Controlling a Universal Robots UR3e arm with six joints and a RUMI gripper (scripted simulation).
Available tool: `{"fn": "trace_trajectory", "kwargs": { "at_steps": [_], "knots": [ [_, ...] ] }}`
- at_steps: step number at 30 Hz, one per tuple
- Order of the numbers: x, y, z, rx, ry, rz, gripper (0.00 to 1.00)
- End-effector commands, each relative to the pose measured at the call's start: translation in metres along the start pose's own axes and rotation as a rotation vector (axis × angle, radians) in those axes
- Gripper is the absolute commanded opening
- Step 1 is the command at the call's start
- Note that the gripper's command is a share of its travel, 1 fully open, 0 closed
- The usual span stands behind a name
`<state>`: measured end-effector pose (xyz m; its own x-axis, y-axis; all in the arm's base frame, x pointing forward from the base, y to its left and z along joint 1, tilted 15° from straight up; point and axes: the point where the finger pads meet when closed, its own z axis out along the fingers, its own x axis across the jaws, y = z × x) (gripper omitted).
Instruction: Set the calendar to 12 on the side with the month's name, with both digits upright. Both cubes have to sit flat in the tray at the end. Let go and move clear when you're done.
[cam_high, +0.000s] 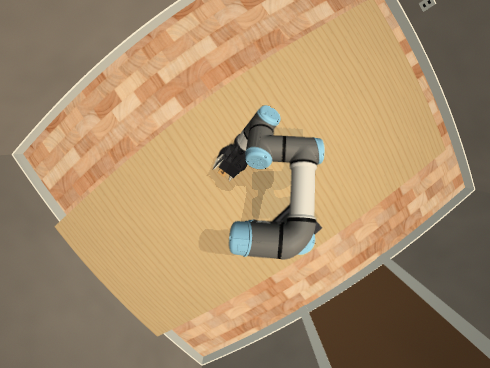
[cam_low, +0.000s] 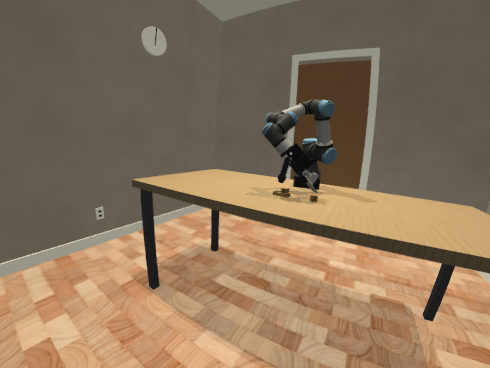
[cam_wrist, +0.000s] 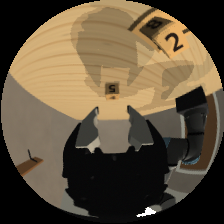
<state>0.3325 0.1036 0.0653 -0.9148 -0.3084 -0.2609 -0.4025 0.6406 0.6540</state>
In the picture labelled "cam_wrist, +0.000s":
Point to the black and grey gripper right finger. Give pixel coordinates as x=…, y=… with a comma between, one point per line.
x=144, y=137

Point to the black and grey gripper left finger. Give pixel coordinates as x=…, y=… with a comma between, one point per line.
x=83, y=140

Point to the wooden number cube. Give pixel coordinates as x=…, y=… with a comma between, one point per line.
x=112, y=91
x=166, y=34

